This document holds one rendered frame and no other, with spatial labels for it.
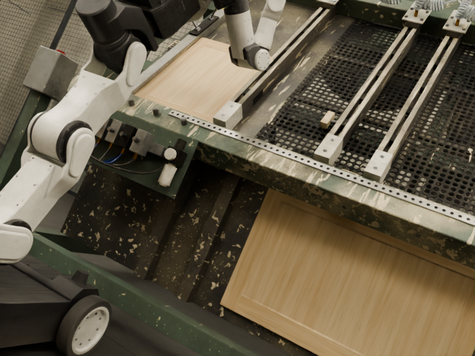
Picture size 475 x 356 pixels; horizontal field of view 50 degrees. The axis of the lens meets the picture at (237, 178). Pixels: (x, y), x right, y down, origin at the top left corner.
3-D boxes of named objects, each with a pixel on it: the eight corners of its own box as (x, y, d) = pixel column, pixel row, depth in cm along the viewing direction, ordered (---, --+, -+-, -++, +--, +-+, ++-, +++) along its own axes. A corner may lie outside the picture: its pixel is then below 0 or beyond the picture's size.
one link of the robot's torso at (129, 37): (116, 53, 159) (137, 26, 164) (84, 42, 165) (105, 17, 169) (131, 80, 171) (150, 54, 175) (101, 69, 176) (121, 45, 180)
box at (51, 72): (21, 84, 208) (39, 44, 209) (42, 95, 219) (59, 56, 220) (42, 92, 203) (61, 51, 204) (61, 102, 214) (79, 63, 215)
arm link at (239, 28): (250, 78, 185) (239, 16, 173) (227, 73, 194) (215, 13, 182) (272, 66, 191) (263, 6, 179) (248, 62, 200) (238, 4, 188)
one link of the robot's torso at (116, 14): (97, 19, 148) (131, -21, 154) (64, 10, 153) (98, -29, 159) (132, 82, 172) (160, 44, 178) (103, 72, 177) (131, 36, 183)
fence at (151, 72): (121, 98, 227) (119, 90, 224) (233, 5, 281) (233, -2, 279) (130, 101, 225) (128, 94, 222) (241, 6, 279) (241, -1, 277)
